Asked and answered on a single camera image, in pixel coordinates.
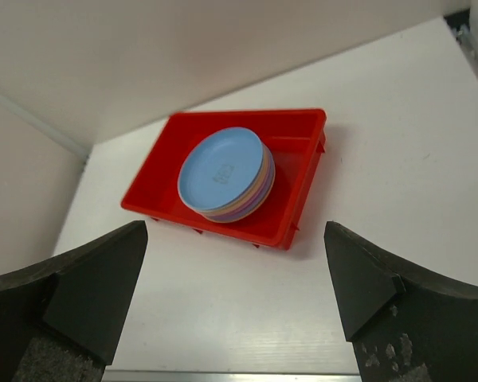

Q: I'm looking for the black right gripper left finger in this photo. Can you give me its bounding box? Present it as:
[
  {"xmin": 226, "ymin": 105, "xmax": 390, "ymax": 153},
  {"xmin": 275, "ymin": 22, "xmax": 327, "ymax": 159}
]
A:
[{"xmin": 0, "ymin": 220, "xmax": 148, "ymax": 381}]

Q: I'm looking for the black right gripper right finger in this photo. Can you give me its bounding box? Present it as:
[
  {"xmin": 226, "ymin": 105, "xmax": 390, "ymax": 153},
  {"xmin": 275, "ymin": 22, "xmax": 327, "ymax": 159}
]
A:
[{"xmin": 323, "ymin": 221, "xmax": 478, "ymax": 381}]

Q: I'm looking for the purple plate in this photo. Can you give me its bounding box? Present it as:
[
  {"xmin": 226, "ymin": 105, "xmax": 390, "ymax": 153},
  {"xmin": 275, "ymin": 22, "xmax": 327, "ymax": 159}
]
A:
[{"xmin": 207, "ymin": 170, "xmax": 276, "ymax": 224}]

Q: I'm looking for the pink plate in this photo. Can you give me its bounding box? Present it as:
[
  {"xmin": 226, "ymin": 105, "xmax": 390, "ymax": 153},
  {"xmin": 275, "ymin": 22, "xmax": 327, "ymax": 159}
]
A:
[{"xmin": 204, "ymin": 161, "xmax": 276, "ymax": 223}]

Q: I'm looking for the blue plate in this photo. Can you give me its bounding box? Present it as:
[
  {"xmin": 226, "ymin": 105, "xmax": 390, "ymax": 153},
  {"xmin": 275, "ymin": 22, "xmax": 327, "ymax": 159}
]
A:
[{"xmin": 178, "ymin": 127, "xmax": 264, "ymax": 212}]

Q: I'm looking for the red plastic bin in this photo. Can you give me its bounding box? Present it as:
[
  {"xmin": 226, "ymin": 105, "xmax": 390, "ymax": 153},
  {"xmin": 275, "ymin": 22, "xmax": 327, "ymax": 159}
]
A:
[{"xmin": 121, "ymin": 109, "xmax": 327, "ymax": 250}]

